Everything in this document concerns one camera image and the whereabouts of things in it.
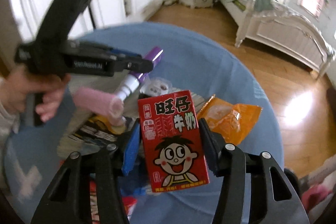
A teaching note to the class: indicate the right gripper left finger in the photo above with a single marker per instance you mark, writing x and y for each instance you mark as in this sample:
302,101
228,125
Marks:
130,146

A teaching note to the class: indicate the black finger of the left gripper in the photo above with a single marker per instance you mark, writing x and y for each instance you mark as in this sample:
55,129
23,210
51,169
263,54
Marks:
133,64

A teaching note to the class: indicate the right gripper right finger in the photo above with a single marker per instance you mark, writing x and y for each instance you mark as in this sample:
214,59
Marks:
212,144

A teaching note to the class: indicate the orange snack packet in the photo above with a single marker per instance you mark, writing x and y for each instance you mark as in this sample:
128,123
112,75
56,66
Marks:
233,122

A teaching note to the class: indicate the red milk carton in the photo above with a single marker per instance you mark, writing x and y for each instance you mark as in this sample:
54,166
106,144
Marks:
172,145

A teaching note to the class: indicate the black yellow card package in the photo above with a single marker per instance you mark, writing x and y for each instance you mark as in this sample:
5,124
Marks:
98,130

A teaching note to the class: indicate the person left hand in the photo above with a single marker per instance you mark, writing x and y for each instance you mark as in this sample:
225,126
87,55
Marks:
20,83

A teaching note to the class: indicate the pink rolled towel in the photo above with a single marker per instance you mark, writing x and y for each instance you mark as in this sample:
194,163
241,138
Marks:
101,103

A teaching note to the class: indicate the round blue table cloth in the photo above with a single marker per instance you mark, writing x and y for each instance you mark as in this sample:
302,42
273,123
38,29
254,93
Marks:
190,62

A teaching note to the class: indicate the red desk chair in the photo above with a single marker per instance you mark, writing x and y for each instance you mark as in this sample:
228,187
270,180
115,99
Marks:
318,193

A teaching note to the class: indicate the white bed frame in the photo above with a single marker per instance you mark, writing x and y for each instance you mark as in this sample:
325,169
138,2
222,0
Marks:
276,25

